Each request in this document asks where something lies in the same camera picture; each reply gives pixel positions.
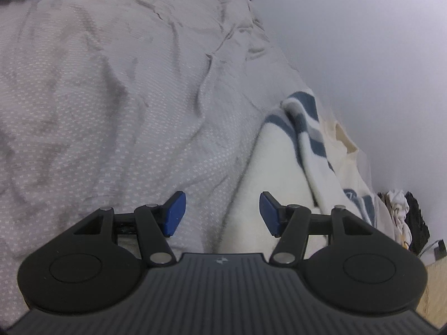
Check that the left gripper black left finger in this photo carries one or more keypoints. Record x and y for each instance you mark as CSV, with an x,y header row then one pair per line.
x,y
101,260

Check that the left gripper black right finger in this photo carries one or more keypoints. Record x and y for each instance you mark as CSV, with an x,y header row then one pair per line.
x,y
343,260

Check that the white fleece blue striped garment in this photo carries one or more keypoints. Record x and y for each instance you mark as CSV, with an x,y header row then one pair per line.
x,y
290,161

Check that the black clothing pile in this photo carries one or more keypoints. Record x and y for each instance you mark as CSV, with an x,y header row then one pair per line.
x,y
417,225

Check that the white crumpled cloth pile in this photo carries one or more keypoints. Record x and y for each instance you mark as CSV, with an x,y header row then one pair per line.
x,y
398,208

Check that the wooden bedside surface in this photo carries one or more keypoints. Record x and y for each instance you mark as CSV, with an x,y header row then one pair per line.
x,y
433,304

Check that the cream cloth under garment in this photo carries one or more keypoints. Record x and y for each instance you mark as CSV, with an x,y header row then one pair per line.
x,y
352,168

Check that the grey dotted bed sheet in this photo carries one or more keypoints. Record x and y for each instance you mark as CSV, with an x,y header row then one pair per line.
x,y
121,103

